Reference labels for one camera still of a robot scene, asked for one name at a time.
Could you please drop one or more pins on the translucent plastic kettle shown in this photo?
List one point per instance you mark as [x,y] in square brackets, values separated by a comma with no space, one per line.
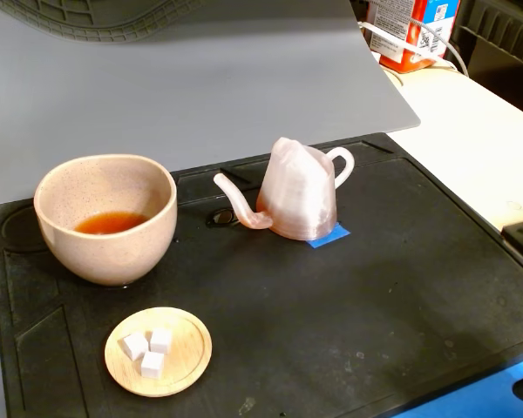
[298,191]

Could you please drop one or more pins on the beige speckled ceramic cup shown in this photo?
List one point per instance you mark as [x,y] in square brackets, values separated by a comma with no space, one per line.
[104,217]

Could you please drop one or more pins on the small blue tape marker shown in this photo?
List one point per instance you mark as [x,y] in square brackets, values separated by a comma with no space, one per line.
[329,237]

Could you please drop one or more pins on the black work mat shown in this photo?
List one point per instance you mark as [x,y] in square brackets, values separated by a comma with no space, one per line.
[331,313]

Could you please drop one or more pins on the white sugar cube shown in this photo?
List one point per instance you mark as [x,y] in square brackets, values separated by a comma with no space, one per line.
[161,340]
[135,345]
[152,365]

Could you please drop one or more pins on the round wooden saucer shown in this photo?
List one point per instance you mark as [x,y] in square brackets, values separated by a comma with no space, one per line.
[183,366]

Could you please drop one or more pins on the red and blue carton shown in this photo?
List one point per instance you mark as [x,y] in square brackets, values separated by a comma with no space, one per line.
[412,30]

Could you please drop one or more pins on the wide blue tape strip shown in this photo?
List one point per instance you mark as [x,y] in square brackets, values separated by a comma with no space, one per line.
[475,392]

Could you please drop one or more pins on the black plastic crate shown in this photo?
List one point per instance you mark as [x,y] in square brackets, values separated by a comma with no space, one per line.
[501,48]

